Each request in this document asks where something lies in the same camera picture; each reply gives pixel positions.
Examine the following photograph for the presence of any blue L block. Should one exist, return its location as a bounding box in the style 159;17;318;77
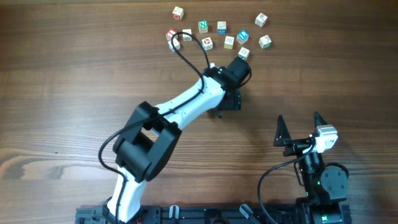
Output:
236;30;249;45

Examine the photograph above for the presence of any white block far right top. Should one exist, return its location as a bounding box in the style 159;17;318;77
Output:
254;12;268;27

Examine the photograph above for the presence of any red I block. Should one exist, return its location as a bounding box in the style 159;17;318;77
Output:
165;29;178;41

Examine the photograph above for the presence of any red-sided block top left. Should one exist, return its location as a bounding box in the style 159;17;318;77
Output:
172;6;184;21

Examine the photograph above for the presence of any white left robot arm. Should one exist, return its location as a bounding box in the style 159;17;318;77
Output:
103;57;252;223

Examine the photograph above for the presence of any green Z block lower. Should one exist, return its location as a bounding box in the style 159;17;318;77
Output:
238;47;250;61

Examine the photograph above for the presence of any yellow-sided S block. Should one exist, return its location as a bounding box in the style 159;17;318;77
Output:
224;36;234;49

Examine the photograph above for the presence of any white blue-sided block left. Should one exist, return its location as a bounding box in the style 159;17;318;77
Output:
168;39;181;52

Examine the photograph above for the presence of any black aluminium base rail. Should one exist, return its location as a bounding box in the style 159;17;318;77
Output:
74;203;352;224

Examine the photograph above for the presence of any green N block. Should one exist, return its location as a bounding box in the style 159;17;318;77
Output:
198;20;208;34

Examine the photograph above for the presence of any green Z block far right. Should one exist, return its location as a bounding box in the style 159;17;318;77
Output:
259;35;272;49

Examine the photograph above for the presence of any white plain block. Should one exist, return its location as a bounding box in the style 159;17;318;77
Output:
182;29;192;42

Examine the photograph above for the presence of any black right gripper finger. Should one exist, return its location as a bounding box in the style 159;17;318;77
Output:
313;111;328;127
273;114;292;147

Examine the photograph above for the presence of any green z block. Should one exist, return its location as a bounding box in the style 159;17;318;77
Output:
238;47;250;61
259;35;272;49

